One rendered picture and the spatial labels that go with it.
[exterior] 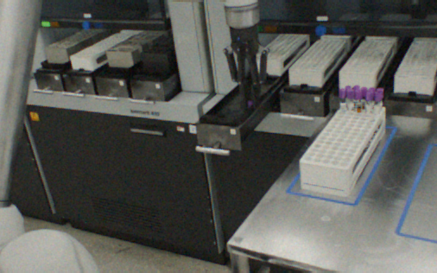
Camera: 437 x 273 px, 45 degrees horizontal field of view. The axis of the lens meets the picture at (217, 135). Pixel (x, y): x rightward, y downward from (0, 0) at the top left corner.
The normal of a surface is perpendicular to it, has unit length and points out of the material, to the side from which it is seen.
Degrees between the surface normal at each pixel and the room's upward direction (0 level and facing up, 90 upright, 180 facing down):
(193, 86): 90
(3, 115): 77
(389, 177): 0
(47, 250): 5
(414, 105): 90
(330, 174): 90
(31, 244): 7
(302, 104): 90
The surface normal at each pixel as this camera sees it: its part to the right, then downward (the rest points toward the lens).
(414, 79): -0.45, 0.45
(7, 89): 0.64, 0.04
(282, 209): -0.12, -0.89
